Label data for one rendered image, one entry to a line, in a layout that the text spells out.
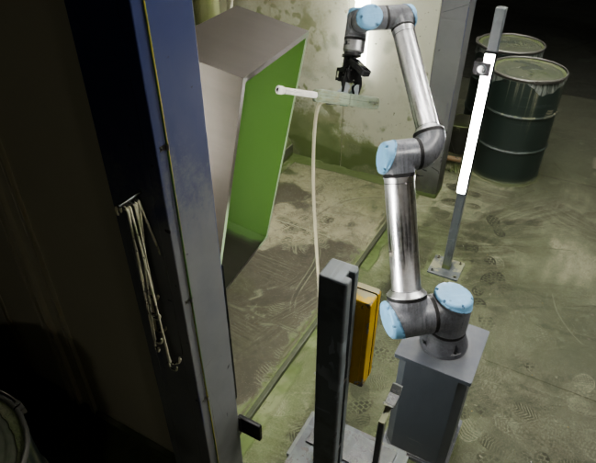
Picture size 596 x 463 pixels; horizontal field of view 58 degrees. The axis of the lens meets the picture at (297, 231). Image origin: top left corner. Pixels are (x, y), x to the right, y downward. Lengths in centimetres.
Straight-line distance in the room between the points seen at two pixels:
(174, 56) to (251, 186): 176
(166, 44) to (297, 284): 238
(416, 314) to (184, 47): 127
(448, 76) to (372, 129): 73
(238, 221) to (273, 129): 67
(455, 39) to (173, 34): 287
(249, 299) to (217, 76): 167
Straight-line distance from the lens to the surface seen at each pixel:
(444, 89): 399
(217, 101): 200
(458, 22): 385
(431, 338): 221
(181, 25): 122
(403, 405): 245
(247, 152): 281
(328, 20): 418
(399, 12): 224
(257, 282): 339
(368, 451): 176
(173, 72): 121
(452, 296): 210
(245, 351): 300
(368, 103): 228
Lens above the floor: 229
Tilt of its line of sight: 36 degrees down
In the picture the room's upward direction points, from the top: straight up
